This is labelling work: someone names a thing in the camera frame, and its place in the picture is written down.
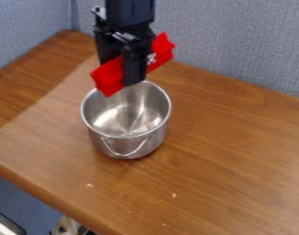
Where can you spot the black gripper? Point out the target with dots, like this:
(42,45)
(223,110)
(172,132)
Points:
(122,24)

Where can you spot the red rectangular block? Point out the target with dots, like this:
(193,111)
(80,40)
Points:
(108,75)

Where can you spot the stainless steel pot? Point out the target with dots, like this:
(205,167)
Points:
(126,123)

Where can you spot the white object under table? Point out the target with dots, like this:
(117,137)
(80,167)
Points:
(68,227)

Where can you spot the grey device under table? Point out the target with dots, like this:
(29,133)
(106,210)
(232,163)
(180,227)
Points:
(8,227)

